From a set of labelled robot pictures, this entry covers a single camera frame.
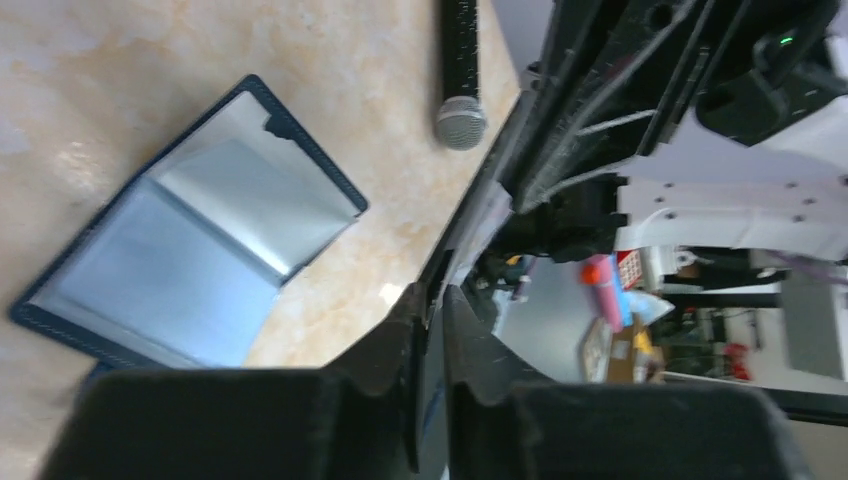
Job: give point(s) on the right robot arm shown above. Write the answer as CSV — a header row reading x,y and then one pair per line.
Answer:
x,y
761,160

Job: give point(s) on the blue leather card holder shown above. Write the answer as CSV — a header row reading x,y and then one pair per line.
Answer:
x,y
181,268

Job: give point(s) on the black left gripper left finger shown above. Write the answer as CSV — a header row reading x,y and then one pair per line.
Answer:
x,y
354,418

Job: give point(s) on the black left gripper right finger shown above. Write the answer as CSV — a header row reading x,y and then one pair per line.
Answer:
x,y
509,421

